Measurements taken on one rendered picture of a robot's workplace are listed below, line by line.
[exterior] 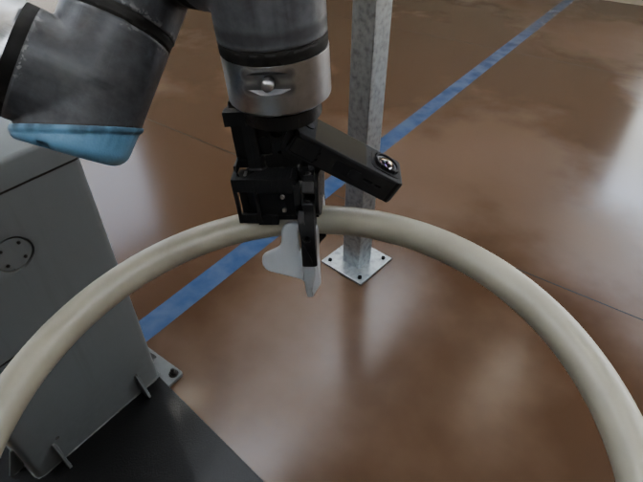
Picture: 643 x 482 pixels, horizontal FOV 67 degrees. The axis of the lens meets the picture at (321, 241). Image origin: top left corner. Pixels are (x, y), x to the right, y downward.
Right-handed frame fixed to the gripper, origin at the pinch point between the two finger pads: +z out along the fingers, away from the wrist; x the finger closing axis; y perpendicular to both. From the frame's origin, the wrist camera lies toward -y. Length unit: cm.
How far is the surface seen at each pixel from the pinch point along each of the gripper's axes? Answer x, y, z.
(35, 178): -35, 60, 12
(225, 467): -14, 33, 90
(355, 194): -98, 0, 62
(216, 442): -21, 37, 90
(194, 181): -153, 80, 93
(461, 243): 5.4, -14.3, -7.7
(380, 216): 1.8, -6.8, -8.0
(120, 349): -35, 62, 68
